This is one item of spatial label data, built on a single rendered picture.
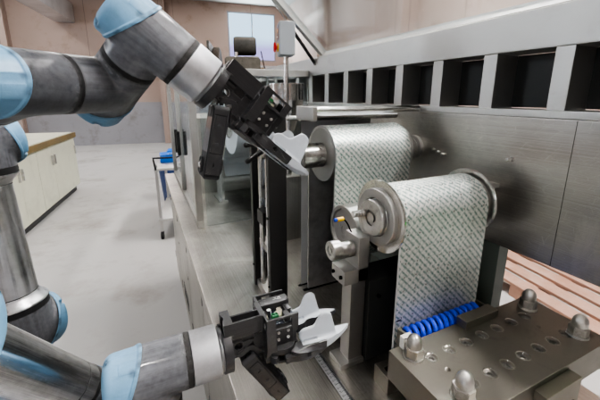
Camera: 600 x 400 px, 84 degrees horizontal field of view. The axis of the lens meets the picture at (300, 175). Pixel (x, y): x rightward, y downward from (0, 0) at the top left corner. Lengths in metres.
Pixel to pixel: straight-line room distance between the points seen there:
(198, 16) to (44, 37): 4.31
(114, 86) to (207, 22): 11.43
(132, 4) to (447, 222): 0.64
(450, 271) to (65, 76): 0.74
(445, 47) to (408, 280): 0.61
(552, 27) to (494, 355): 0.63
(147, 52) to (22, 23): 12.13
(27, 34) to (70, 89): 12.06
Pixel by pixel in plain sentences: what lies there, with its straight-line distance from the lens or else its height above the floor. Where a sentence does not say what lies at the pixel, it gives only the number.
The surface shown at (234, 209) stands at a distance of 1.60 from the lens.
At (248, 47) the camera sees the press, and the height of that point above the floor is 2.30.
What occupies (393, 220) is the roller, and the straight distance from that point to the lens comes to 0.64.
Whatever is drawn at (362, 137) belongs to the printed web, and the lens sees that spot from 0.86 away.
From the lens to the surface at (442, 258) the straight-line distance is 0.75.
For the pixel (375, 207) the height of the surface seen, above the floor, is 1.28.
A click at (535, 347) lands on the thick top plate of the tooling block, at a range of 0.82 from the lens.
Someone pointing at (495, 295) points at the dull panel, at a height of 1.00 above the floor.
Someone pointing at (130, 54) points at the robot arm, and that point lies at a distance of 0.50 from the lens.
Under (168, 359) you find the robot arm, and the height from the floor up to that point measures 1.14.
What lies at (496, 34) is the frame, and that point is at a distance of 0.92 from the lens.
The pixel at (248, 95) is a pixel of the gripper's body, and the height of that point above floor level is 1.48.
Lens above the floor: 1.48
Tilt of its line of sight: 13 degrees down
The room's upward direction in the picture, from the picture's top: straight up
